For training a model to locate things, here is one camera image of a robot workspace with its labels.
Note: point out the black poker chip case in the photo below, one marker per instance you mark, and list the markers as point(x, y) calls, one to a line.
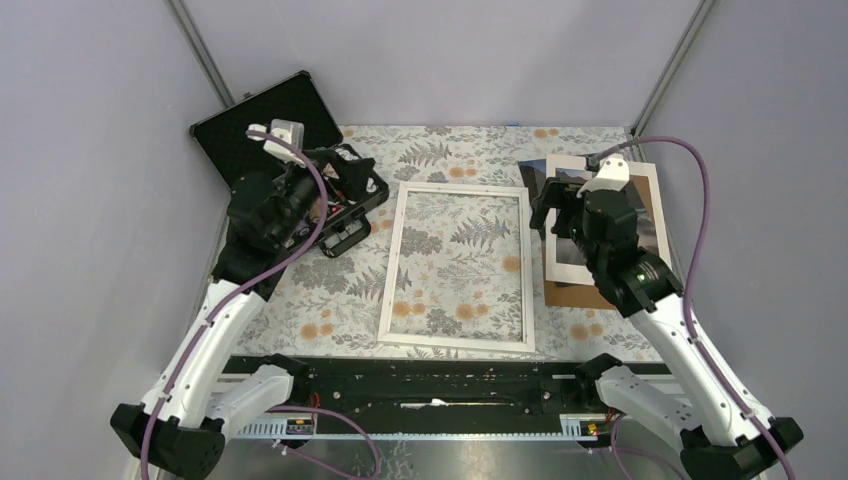
point(258, 211)

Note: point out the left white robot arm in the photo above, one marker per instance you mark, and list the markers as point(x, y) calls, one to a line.
point(181, 426)

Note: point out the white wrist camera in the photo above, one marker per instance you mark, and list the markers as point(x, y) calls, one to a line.
point(613, 174)
point(290, 132)

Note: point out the white-bordered sunset photo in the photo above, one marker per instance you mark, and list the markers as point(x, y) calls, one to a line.
point(651, 229)

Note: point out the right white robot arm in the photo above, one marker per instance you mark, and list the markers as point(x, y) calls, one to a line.
point(720, 430)

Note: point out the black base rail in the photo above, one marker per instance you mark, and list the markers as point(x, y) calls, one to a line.
point(434, 398)

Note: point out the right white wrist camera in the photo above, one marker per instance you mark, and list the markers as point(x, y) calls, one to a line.
point(613, 174)

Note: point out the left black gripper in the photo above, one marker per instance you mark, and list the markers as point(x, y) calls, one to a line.
point(353, 173)

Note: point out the brown cardboard backing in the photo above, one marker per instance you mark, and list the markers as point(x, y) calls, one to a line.
point(577, 295)

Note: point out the white picture frame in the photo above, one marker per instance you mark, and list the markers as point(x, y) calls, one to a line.
point(397, 265)

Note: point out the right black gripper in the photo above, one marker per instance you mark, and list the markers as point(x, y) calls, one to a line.
point(559, 195)

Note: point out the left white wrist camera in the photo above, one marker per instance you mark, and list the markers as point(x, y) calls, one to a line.
point(290, 132)

